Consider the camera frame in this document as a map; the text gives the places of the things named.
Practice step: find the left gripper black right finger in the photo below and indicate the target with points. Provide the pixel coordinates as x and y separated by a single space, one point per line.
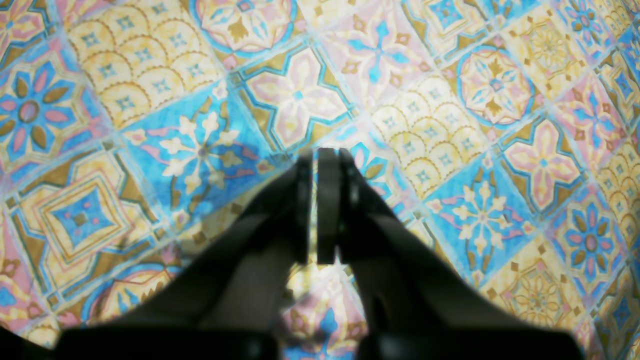
416 307

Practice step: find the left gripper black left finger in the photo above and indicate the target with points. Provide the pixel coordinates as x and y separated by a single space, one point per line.
224 304

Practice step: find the colourful patterned tablecloth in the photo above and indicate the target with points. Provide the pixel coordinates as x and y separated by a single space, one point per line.
503 133

